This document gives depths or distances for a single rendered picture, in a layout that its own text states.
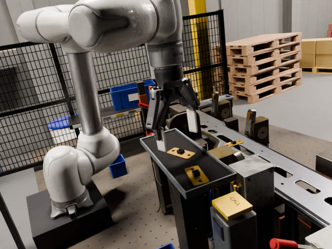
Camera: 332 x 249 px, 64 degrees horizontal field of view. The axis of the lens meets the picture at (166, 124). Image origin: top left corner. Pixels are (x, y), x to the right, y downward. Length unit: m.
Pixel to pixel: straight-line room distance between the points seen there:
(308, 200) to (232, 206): 0.34
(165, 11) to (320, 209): 0.64
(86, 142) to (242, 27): 5.36
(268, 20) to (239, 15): 0.90
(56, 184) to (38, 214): 0.20
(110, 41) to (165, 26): 0.16
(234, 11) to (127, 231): 5.39
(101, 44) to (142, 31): 0.09
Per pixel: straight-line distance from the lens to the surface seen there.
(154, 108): 0.66
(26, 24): 1.06
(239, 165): 0.80
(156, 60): 0.66
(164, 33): 0.63
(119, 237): 1.25
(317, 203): 0.86
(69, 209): 1.27
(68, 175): 1.21
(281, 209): 1.03
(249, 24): 6.41
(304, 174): 0.98
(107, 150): 1.31
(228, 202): 0.58
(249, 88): 4.78
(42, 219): 1.34
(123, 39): 0.53
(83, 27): 0.52
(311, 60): 6.77
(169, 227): 1.23
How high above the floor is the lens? 1.52
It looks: 21 degrees down
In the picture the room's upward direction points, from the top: 10 degrees counter-clockwise
